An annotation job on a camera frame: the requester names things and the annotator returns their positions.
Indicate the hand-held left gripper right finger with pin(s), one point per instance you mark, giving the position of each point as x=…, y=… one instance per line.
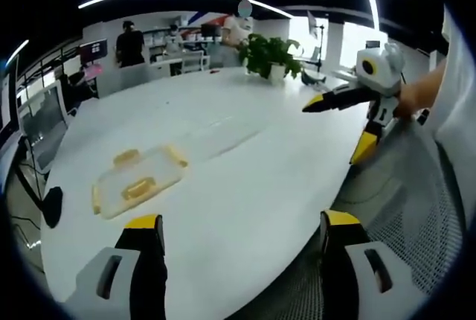
x=366, y=271

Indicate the black desk stand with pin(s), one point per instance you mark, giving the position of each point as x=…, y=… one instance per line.
x=318, y=42

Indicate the white storage shelf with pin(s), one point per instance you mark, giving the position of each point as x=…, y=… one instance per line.
x=160, y=39

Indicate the grey mesh office chair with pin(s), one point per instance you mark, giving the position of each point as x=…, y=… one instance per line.
x=401, y=201

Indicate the white office chair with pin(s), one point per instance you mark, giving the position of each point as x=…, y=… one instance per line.
x=195, y=61

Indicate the black pouch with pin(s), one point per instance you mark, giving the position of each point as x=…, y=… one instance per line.
x=53, y=206

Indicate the clear lid with yellow buckle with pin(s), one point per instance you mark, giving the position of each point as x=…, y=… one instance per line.
x=137, y=186

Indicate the person's right hand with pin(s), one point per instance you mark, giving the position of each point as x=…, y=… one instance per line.
x=409, y=106

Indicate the dark computer monitor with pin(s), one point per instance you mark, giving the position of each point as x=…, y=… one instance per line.
x=93, y=51

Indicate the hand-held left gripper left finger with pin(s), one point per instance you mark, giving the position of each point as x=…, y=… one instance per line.
x=111, y=271

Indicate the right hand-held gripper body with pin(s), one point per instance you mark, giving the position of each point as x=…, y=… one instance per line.
x=379, y=68

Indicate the potted green plant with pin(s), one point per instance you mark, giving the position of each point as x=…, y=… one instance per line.
x=271, y=54

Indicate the large monitor edge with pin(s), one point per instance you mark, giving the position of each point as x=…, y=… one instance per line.
x=7, y=100

